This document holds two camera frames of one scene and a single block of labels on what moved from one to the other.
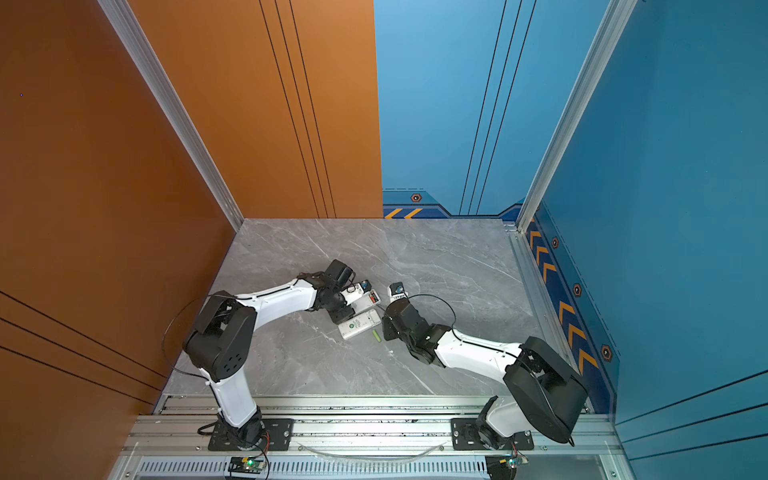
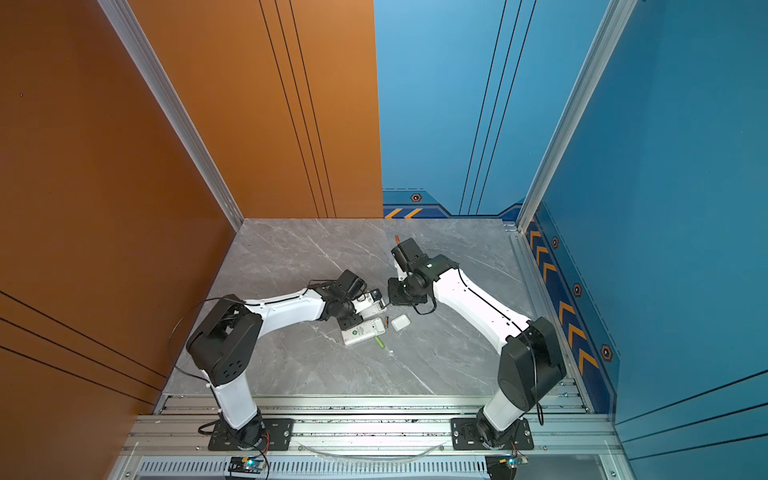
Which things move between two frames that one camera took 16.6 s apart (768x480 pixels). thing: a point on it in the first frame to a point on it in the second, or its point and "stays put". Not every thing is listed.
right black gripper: x=387 y=326 to x=394 y=297
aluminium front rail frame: x=360 y=438 stays put
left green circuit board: x=247 y=464 stays put
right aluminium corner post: x=617 y=15 stays put
